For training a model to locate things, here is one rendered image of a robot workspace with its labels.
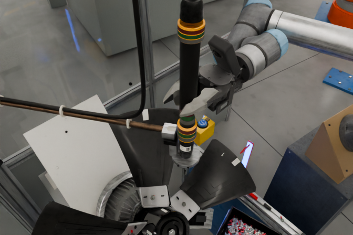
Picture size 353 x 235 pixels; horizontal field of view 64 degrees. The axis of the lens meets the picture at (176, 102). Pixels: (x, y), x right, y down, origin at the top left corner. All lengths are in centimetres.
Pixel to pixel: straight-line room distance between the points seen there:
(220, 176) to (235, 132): 170
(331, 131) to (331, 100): 207
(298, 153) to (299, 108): 173
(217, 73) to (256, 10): 30
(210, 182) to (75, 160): 45
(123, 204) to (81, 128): 29
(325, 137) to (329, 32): 54
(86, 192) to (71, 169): 10
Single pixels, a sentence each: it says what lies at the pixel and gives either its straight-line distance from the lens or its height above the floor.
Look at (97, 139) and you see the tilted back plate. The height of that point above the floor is 126.
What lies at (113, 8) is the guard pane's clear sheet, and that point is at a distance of 127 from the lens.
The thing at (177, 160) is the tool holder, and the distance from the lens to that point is 69.
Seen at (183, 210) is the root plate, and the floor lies 118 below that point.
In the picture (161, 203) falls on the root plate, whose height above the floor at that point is 124.
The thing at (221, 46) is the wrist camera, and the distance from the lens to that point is 54.
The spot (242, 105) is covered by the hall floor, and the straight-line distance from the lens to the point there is 292.
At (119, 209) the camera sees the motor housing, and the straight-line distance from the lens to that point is 97.
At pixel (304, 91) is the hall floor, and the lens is 329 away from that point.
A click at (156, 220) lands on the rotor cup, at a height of 126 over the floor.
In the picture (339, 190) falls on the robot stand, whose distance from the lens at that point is 134.
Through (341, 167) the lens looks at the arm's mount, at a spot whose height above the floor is 109.
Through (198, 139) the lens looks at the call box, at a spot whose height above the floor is 103.
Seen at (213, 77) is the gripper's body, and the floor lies 167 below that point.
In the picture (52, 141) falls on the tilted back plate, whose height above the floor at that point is 131.
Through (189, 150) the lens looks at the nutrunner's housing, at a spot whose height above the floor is 150.
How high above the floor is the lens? 204
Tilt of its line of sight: 45 degrees down
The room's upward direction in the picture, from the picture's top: straight up
